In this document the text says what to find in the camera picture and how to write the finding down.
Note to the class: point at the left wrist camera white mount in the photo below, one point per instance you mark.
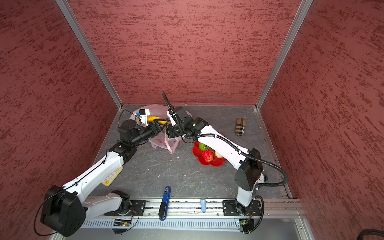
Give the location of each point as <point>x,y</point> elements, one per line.
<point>144,114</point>

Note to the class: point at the red flower-shaped plate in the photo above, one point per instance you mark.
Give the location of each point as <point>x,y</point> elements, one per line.
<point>198,154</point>

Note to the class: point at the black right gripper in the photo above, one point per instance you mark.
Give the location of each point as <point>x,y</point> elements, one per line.
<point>172,132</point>

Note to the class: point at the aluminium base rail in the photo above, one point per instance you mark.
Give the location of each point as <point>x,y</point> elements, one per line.
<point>284,219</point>

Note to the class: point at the plaid fabric pouch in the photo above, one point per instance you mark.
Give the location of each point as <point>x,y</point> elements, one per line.
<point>240,127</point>

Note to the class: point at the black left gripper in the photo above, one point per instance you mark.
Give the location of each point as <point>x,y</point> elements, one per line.
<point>159,128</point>

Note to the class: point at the round teal gauge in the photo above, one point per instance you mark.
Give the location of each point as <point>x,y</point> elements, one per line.
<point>262,179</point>

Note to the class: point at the aluminium corner post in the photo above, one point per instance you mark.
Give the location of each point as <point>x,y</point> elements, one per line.
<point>81,36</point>
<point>290,37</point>

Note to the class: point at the beige garlic bulb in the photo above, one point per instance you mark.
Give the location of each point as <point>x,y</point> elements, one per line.
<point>218,155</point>

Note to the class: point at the aluminium corner post right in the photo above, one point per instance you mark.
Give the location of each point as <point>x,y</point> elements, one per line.
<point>290,37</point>

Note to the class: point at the blue black handled tool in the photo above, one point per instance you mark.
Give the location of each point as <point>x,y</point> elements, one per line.
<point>163,210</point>

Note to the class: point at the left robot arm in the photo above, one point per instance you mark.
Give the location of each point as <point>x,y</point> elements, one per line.
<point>66,208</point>

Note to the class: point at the beige calculator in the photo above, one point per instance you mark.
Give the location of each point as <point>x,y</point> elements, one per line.
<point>111,177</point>

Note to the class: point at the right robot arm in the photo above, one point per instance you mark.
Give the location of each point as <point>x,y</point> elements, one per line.
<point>249,172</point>

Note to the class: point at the aluminium corner post left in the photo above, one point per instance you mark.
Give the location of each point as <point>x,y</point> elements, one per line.
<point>81,36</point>

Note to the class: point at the green kiwi fruit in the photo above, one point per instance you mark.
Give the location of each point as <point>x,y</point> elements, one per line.
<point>203,147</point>

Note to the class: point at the pink printed plastic bag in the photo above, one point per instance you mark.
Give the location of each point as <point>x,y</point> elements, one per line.
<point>161,141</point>

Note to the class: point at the small light blue cylinder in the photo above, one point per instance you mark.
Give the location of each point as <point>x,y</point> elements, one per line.
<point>203,205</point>

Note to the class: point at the red strawberry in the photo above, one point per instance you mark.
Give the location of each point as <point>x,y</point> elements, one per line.
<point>208,156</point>

